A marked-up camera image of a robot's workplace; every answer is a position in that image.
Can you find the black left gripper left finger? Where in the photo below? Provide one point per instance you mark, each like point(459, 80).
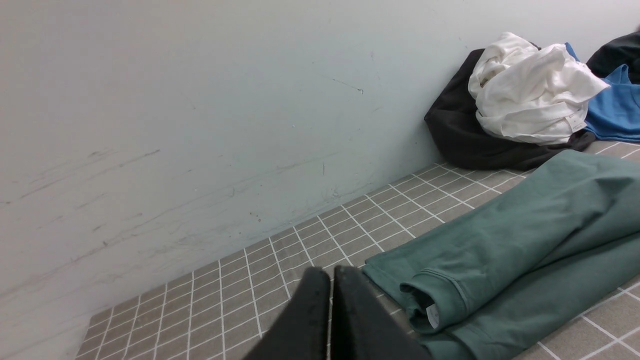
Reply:
point(301, 331)

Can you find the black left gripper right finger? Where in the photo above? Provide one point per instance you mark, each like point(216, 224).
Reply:
point(361, 328)

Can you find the green long-sleeved shirt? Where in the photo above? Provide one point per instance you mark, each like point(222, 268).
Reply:
point(493, 282)

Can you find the white crumpled shirt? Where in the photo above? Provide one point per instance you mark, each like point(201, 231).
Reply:
point(532, 95)

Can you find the blue shirt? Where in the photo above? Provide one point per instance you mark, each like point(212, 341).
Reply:
point(614, 114)

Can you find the grey checked tablecloth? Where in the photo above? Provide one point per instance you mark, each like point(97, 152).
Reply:
point(222, 310)

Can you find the black garment under white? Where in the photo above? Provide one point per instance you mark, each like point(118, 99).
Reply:
point(462, 142)

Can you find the dark grey crumpled garment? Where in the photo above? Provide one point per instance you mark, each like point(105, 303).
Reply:
point(624, 50)

